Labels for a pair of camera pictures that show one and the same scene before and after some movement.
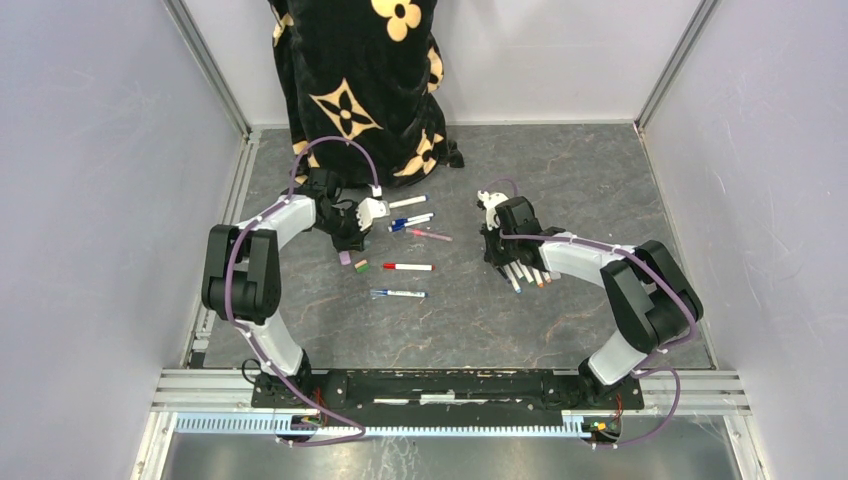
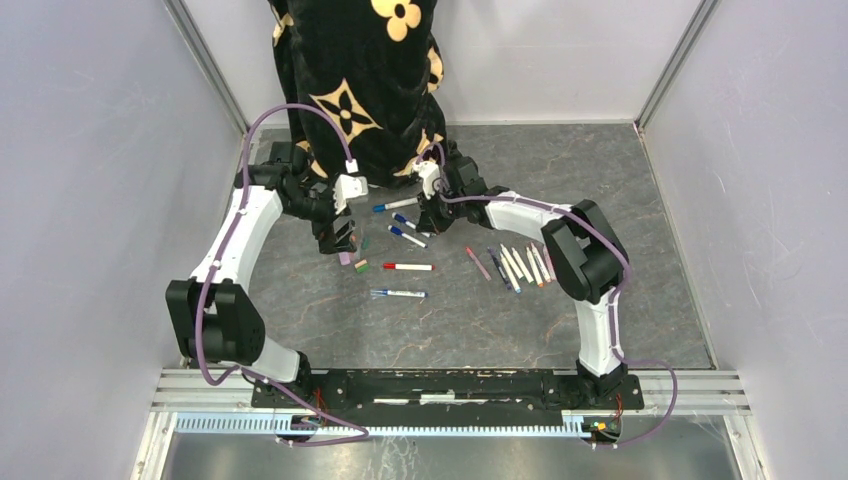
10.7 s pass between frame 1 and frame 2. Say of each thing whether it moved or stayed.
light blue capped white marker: stayed
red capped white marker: stayed
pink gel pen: moved
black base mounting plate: stayed
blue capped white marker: stayed
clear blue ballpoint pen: stayed
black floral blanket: stayed
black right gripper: moved
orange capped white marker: stayed
